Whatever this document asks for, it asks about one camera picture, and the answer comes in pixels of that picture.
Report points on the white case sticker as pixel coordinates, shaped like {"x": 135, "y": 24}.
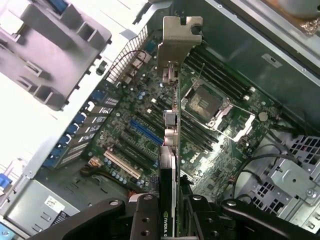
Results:
{"x": 272, "y": 60}

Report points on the silver perforated drive cage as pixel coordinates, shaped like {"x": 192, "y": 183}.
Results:
{"x": 287, "y": 180}

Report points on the metal socket cover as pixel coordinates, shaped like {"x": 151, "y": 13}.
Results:
{"x": 241, "y": 127}

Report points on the blue slot retainer tabs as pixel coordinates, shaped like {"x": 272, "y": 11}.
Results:
{"x": 75, "y": 130}

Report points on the thin socket locking lever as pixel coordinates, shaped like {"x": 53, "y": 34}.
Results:
{"x": 201, "y": 71}

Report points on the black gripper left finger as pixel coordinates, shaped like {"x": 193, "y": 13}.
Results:
{"x": 145, "y": 220}

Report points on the grey parts rack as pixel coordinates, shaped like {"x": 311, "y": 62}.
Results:
{"x": 55, "y": 50}

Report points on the blue expansion slot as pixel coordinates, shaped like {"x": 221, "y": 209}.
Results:
{"x": 146, "y": 132}

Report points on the silver coin battery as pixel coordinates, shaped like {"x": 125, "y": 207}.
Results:
{"x": 263, "y": 116}

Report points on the hard disk with blue bracket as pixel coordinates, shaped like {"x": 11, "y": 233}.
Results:
{"x": 58, "y": 6}

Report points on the grey power supply unit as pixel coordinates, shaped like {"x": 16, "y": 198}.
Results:
{"x": 37, "y": 200}

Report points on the black RAM slot row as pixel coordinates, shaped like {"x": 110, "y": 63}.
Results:
{"x": 220, "y": 72}

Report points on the black open PC case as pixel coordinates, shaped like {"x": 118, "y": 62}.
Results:
{"x": 237, "y": 30}

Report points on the white expansion slot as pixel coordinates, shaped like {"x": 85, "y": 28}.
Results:
{"x": 122, "y": 163}

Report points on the blue case latch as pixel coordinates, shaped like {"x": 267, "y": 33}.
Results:
{"x": 4, "y": 182}

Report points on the CPU socket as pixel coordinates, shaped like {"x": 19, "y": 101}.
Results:
{"x": 203, "y": 102}

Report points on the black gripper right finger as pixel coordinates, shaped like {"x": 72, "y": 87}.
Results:
{"x": 197, "y": 220}

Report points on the green Dell motherboard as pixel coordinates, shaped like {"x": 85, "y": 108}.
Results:
{"x": 140, "y": 105}

